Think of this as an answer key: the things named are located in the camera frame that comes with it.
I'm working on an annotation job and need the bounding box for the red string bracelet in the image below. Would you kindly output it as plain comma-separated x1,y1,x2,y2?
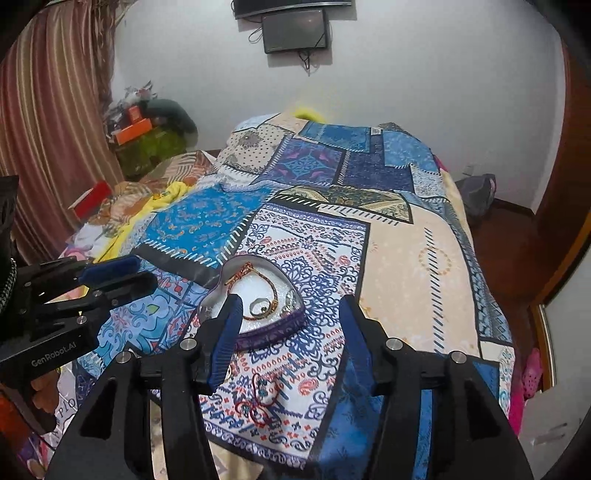
235,371,285,428

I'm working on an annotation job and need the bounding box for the grey bag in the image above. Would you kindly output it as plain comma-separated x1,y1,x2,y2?
457,173,498,220

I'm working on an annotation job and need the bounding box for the pink slipper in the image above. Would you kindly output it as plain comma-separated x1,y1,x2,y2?
519,347,542,398

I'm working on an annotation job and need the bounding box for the purple heart-shaped jewelry box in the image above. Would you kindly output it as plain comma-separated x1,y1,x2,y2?
198,256,306,354

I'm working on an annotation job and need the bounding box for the orange box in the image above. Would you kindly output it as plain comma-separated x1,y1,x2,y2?
113,117,156,147

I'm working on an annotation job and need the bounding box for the red box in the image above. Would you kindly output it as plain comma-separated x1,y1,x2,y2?
69,180,112,220

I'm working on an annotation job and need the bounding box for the striped curtain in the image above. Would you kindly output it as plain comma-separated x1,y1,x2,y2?
0,0,126,261

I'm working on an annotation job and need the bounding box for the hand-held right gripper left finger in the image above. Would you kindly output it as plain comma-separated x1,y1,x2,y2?
46,294,243,480

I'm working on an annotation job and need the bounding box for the orange floral bedsheet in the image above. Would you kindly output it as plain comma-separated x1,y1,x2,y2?
106,150,219,205

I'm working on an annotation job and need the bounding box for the large black television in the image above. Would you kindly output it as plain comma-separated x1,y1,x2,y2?
232,0,354,20

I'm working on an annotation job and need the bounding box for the dark bag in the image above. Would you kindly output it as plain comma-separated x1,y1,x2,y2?
143,98,199,139

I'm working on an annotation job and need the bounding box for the wooden door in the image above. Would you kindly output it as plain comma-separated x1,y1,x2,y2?
529,34,591,393

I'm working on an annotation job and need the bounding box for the green bag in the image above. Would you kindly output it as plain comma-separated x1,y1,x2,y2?
113,127,191,179

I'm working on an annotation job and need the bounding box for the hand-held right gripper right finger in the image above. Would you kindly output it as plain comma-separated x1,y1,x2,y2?
339,294,537,480

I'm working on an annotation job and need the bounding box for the black monitor cable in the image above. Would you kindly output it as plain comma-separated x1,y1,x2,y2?
298,50,320,77

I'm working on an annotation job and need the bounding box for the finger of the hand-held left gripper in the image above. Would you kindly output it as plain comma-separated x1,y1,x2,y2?
18,255,142,297
34,271,158,331

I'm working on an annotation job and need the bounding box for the blue patchwork blanket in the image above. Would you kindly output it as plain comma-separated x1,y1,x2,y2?
60,113,516,480

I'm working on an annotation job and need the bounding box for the yellow cloth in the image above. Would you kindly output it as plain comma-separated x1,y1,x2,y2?
99,182,195,259

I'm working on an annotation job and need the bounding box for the small black wall monitor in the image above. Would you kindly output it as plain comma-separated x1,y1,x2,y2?
261,9,331,55

